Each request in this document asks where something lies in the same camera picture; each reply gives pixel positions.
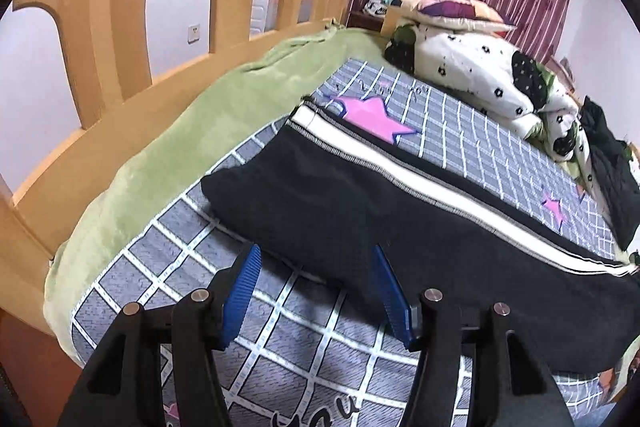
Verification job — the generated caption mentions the black pants with white stripe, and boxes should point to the black pants with white stripe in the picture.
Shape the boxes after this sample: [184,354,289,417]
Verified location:
[201,101,639,374]

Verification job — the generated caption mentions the blue checked star blanket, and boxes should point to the blue checked star blanket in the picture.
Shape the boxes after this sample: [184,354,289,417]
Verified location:
[70,58,616,426]

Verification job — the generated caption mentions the green fleece bed sheet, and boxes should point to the green fleece bed sheet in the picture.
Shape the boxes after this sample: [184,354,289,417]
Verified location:
[43,24,386,365]

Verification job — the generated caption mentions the white strawberry print quilt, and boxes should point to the white strawberry print quilt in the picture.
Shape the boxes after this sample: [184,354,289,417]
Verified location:
[384,20,639,256]

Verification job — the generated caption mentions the black quilted jacket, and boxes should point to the black quilted jacket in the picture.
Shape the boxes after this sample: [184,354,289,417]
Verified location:
[580,96,639,251]

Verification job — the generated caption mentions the purple patterned cushion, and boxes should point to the purple patterned cushion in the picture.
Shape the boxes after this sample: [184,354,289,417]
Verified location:
[390,0,516,34]

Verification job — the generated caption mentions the white wall socket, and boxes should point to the white wall socket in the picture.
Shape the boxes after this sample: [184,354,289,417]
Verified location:
[186,24,201,44]

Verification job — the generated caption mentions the wooden bed frame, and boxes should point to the wooden bed frame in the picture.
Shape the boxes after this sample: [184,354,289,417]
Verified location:
[0,0,426,427]

